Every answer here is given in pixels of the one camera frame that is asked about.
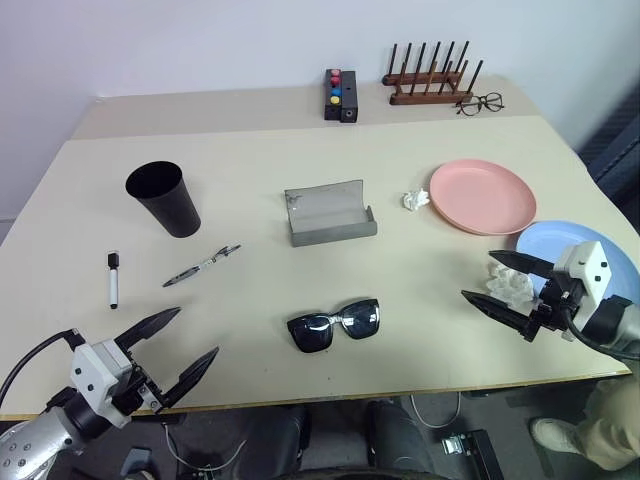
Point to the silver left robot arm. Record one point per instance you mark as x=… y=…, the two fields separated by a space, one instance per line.
x=30 y=445

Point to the black sunglasses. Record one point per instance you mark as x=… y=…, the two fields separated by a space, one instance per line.
x=312 y=332

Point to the white marker with black cap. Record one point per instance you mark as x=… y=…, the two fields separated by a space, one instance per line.
x=113 y=285

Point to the grey glasses case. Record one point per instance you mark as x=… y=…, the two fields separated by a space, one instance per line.
x=325 y=210

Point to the khaki trouser leg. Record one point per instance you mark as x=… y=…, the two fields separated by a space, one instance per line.
x=615 y=425

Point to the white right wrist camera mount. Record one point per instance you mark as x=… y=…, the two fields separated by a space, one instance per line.
x=590 y=267

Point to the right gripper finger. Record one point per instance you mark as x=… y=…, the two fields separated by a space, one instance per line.
x=525 y=264
x=500 y=311

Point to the black metal bracket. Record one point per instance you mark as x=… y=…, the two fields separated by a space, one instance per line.
x=480 y=452

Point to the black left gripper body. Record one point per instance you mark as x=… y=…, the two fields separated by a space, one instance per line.
x=142 y=390

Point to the pink plastic plate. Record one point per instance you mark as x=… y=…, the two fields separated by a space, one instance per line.
x=480 y=195

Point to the black box with coloured buttons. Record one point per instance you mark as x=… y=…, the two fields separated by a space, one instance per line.
x=332 y=107

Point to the dark blue chair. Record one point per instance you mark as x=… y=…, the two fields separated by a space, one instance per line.
x=620 y=150

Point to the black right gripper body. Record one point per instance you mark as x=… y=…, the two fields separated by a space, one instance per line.
x=560 y=302

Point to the plain black box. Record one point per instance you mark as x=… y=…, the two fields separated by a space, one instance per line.
x=348 y=97

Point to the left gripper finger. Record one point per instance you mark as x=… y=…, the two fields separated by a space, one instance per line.
x=195 y=372
x=150 y=326

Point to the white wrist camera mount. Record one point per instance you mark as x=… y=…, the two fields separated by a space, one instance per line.
x=590 y=267
x=92 y=370

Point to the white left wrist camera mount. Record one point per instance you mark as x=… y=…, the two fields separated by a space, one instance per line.
x=92 y=370

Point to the black plastic cup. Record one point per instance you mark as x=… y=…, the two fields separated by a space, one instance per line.
x=170 y=205

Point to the blue plastic plate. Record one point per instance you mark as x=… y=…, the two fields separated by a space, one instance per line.
x=550 y=237

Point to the white shoe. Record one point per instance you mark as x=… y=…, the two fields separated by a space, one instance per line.
x=555 y=435

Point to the brown wooden peg rack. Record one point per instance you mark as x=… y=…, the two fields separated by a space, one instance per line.
x=430 y=95

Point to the dark rounded shape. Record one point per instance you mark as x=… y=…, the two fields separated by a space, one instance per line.
x=270 y=440
x=400 y=440

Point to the large crumpled white tissue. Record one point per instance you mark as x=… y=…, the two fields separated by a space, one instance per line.
x=510 y=287

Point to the clear black ballpoint pen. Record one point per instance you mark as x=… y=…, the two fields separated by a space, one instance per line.
x=197 y=268

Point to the small crumpled white tissue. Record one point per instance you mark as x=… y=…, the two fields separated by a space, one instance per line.
x=415 y=199

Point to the black framed clear eyeglasses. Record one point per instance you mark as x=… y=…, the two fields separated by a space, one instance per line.
x=470 y=107

